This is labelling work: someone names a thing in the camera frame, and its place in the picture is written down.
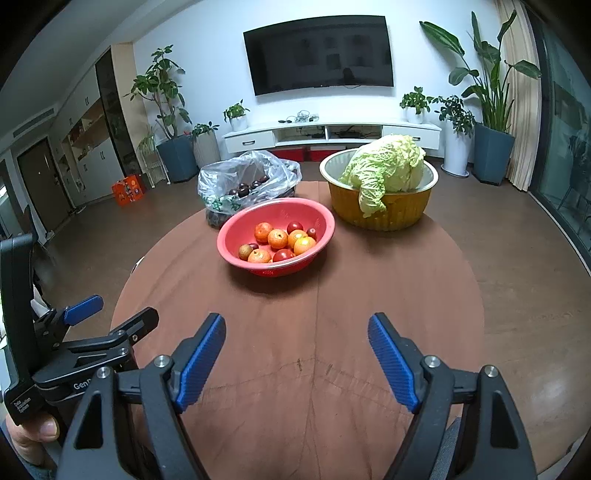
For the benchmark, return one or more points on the black wall television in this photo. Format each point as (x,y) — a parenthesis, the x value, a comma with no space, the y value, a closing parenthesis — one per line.
(318,55)

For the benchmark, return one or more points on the glass sliding door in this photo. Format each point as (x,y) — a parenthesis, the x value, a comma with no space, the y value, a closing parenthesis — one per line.
(563,161)

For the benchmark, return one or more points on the orange cardboard box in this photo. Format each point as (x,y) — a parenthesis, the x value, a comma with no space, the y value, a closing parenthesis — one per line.
(129,191)

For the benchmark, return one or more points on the yellow basin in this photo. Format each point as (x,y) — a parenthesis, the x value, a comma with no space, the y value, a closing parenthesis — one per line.
(401,212)

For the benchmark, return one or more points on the leafy tree in blue pot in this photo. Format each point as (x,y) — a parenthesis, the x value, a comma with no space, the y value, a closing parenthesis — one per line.
(178,159)

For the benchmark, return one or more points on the person's left hand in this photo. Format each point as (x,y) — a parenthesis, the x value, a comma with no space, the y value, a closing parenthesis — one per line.
(32,438)

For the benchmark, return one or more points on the clear plastic bag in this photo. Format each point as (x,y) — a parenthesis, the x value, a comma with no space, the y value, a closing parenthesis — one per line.
(258,161)

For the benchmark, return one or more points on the pink plastic bowl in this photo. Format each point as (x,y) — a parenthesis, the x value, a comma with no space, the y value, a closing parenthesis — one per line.
(281,210)

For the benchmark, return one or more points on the white built-in cupboard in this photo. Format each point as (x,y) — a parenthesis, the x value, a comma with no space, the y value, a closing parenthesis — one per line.
(101,161)

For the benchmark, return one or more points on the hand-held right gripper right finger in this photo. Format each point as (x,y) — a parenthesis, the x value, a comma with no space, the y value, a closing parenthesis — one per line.
(392,364)

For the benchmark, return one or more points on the napa cabbage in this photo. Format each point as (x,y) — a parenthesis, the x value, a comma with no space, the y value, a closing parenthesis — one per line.
(392,161)

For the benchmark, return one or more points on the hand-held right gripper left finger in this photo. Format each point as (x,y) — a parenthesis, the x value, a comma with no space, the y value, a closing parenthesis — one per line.
(203,364)

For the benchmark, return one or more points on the small plant in white pot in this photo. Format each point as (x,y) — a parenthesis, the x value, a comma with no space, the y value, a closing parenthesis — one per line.
(238,120)
(415,106)

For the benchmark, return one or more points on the large plant in blue pot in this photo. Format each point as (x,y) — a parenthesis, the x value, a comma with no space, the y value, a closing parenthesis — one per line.
(494,152)

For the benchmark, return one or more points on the red storage box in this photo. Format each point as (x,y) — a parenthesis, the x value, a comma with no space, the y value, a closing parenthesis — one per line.
(291,153)
(325,153)

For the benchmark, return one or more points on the beige curtain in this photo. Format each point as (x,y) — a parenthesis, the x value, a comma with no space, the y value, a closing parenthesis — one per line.
(521,138)

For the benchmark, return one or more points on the white television cabinet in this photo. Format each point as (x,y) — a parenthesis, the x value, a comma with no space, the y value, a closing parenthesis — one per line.
(249,138)

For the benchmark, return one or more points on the plant in ribbed white pot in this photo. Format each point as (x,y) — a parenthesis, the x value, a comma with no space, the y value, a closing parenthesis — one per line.
(205,147)

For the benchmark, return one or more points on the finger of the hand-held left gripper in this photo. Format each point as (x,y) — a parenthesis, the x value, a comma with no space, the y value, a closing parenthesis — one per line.
(138,323)
(83,309)

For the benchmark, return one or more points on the brown wooden door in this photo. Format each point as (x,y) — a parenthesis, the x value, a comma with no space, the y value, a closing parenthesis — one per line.
(41,184)

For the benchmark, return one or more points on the plant in tall white pot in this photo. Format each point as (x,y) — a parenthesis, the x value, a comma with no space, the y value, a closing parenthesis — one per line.
(457,143)

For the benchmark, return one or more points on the orange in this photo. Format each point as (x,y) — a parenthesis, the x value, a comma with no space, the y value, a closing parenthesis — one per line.
(264,231)
(297,237)
(259,256)
(304,245)
(277,238)

